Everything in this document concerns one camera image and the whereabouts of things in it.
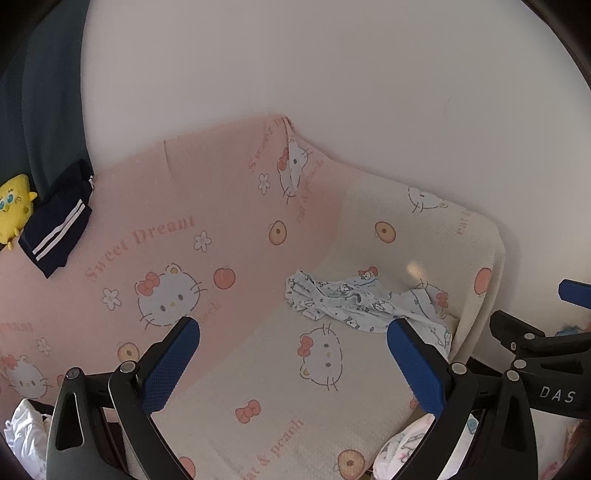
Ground dark green curtain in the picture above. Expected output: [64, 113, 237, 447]
[1, 1, 90, 197]

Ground light blue cartoon print shorts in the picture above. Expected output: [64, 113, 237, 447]
[286, 270, 453, 359]

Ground yellow chick plush toy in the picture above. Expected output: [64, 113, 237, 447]
[0, 174, 38, 250]

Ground pink white Hello Kitty blanket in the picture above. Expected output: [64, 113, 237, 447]
[1, 116, 505, 479]

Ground white printed pajama garment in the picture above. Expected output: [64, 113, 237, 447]
[372, 413, 479, 480]

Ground white cloth at lower left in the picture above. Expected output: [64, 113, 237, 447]
[3, 399, 53, 480]

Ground navy garment with white stripes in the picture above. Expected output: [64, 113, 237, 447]
[18, 159, 94, 279]

